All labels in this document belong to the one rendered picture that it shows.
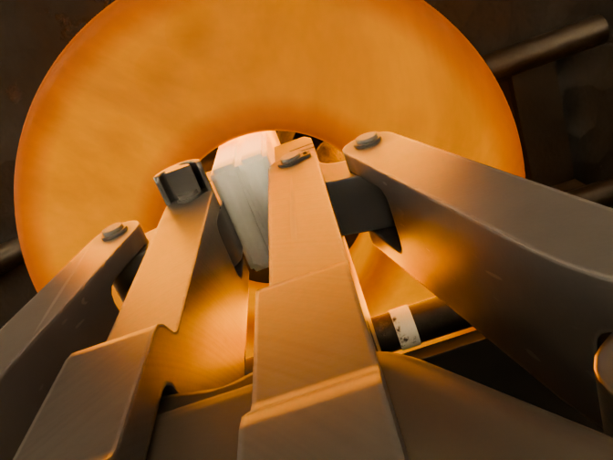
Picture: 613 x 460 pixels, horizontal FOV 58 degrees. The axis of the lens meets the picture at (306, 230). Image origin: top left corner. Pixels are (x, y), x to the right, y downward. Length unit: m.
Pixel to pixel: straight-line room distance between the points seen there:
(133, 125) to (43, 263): 0.05
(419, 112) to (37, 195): 0.11
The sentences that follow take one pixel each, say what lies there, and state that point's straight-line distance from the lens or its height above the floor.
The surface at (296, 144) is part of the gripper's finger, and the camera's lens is 0.16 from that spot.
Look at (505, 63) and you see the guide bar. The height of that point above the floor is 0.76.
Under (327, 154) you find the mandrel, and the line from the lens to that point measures 0.26.
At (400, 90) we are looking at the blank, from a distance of 0.16.
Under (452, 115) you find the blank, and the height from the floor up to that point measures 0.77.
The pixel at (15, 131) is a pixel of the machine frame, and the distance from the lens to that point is 0.26.
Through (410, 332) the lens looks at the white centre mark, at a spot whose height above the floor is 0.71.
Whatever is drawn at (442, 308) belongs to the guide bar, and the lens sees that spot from 0.17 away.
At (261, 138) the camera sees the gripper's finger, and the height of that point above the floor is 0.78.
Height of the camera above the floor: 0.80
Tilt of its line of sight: 21 degrees down
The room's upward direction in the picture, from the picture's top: 20 degrees counter-clockwise
